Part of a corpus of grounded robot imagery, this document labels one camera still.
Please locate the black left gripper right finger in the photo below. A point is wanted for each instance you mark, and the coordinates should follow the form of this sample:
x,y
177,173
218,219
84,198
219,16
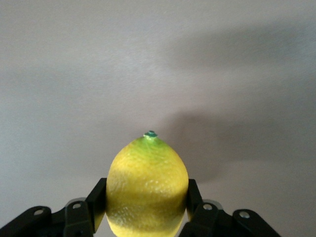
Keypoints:
x,y
217,219

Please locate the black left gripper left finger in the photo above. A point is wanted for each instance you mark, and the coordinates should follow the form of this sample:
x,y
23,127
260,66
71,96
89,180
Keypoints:
x,y
74,217

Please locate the yellow lemon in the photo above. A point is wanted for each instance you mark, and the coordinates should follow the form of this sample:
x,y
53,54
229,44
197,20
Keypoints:
x,y
147,187

